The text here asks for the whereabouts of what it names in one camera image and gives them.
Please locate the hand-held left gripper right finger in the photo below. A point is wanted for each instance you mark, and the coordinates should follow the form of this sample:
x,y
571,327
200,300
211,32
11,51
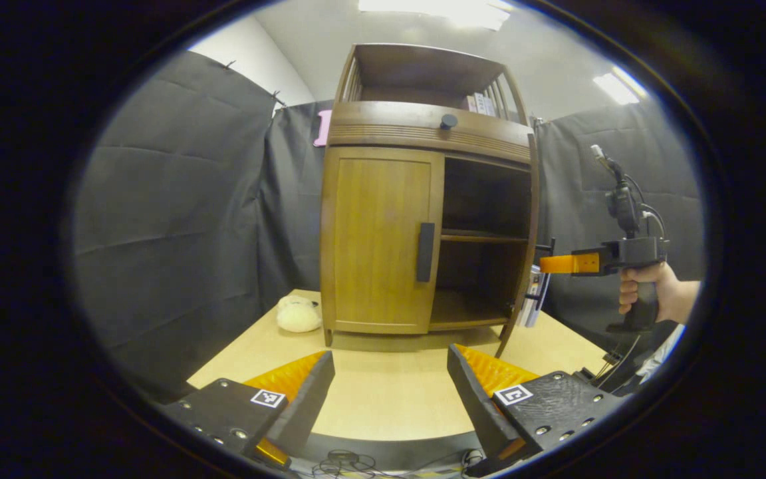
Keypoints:
x,y
476,402

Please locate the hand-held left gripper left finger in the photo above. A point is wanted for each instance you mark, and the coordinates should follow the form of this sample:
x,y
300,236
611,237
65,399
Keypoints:
x,y
306,399

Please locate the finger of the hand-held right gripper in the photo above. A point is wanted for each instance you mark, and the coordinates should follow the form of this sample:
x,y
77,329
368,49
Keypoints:
x,y
559,263

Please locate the wooden cabinet door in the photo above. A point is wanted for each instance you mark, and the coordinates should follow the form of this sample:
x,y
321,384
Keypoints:
x,y
533,199
376,233

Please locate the wooden double-door shoe cabinet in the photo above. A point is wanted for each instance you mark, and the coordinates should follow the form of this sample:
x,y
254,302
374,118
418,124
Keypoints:
x,y
423,126

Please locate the white book with dark print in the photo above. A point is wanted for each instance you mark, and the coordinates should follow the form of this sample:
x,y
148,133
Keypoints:
x,y
542,289

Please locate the cream plush toy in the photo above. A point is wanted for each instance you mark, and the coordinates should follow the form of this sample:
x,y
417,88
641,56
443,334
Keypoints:
x,y
298,316

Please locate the person's white garment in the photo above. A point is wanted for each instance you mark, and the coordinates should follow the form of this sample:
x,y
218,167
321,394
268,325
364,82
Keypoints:
x,y
659,352

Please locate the small ceiling light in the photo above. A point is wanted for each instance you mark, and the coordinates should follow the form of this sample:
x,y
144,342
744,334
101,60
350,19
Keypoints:
x,y
619,86

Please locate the grey book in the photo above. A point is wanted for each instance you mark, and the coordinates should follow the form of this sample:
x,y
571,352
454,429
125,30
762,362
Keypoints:
x,y
489,106

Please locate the black round drawer knob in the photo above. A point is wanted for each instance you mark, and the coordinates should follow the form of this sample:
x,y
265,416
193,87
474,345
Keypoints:
x,y
448,122

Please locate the black backdrop cloth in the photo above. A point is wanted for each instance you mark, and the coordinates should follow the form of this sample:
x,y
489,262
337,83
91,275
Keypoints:
x,y
177,199

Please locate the large ceiling light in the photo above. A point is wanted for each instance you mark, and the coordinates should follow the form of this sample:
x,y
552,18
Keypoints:
x,y
449,10

